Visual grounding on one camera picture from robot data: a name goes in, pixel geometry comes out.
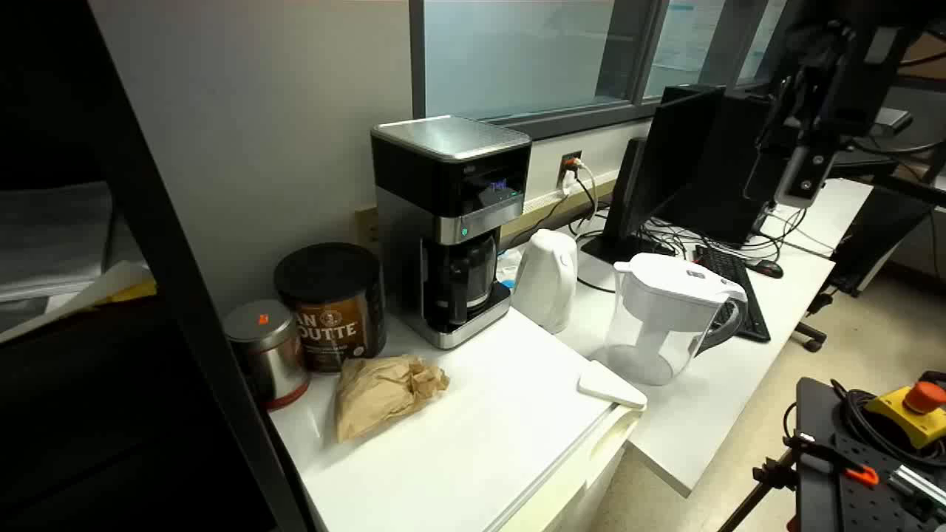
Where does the black computer mouse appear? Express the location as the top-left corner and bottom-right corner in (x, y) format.
(742, 254), (785, 282)

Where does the white water filter pitcher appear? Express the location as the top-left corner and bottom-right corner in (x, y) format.
(591, 252), (751, 391)

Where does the black perforated cart plate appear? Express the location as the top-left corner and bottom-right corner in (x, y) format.
(789, 375), (946, 532)

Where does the black computer monitor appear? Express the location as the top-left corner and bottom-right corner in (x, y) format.
(593, 82), (727, 268)

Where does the crumpled brown paper bag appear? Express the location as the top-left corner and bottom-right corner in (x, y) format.
(327, 351), (452, 450)

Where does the black glass coffee carafe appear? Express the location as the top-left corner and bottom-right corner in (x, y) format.
(446, 233), (506, 314)

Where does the yellow emergency stop box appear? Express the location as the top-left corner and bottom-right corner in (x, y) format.
(863, 370), (946, 452)

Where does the black keyboard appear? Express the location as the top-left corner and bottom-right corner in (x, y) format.
(692, 242), (773, 345)

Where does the white mini fridge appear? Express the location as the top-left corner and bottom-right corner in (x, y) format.
(265, 308), (652, 532)

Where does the brown coffee can black lid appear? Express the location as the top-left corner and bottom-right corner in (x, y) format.
(272, 239), (389, 375)

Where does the stack of papers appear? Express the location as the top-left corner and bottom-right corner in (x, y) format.
(0, 181), (160, 345)

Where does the black and silver coffee machine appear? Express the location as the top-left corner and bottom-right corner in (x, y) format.
(368, 113), (534, 356)

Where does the white plastic bag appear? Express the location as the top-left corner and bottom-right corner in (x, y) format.
(511, 228), (581, 338)

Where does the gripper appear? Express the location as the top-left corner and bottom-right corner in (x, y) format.
(770, 144), (837, 206)

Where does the black tripod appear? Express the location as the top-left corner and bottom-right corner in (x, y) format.
(715, 444), (804, 532)

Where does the wall power outlet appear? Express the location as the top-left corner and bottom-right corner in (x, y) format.
(556, 147), (587, 190)

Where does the small red-labelled jar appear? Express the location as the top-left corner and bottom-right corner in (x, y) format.
(219, 295), (312, 415)

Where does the black power cable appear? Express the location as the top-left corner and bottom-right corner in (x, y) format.
(559, 163), (631, 299)

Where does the black metal shelf frame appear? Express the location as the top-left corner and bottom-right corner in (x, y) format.
(86, 0), (319, 532)

